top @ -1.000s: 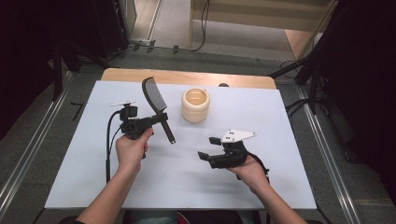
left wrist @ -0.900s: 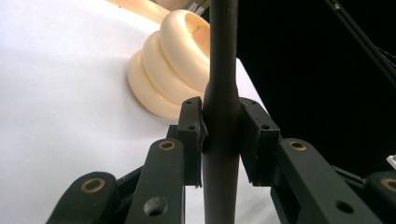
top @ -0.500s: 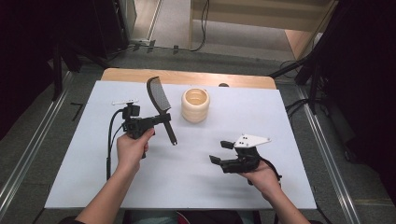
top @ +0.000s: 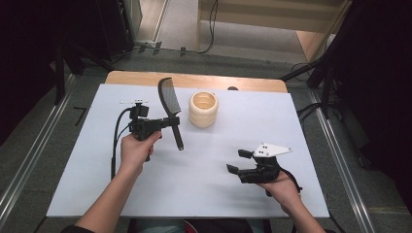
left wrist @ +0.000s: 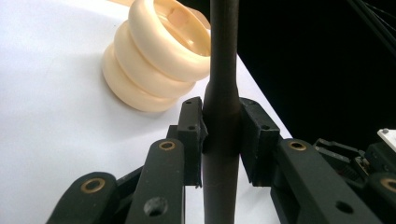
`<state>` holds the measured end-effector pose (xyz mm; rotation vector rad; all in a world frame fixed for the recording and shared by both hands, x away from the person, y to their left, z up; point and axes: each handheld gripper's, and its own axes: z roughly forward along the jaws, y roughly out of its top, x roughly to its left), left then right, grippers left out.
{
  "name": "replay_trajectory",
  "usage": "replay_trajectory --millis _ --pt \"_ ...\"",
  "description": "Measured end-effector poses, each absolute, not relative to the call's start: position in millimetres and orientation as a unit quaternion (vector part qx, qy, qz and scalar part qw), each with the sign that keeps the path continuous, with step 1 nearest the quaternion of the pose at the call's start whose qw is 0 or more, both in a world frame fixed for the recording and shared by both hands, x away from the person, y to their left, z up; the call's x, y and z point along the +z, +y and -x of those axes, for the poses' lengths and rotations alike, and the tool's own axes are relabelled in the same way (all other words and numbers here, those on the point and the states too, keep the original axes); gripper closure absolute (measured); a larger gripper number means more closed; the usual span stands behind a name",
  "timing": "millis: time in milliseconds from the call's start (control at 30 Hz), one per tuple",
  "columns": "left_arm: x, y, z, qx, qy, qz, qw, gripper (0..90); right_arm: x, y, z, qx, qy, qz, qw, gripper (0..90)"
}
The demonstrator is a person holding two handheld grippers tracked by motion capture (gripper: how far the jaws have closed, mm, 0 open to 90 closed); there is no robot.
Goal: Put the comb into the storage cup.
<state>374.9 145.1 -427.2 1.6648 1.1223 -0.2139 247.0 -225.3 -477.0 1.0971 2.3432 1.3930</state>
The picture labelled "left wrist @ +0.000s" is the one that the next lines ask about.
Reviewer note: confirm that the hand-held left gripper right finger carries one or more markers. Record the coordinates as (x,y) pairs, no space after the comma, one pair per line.
(260,143)

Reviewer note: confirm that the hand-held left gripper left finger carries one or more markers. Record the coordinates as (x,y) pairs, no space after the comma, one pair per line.
(190,137)

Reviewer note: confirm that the cream ribbed holder cup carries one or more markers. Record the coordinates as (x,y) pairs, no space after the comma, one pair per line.
(149,62)

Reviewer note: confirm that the white board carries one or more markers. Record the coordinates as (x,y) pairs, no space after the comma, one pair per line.
(53,109)

